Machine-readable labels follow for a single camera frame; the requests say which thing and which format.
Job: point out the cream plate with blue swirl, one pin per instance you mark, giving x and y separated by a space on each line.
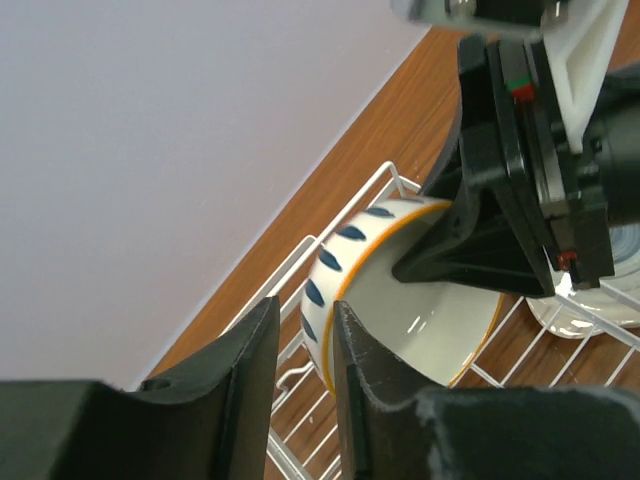
567 323

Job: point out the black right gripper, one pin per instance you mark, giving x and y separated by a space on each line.
516 217

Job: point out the white bowl with blue dashes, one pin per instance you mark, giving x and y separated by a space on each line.
437 328

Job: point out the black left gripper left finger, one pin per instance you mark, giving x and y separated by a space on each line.
205 418

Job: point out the white wire dish rack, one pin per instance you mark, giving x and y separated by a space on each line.
304 440

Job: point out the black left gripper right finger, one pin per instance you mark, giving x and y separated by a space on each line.
395 423

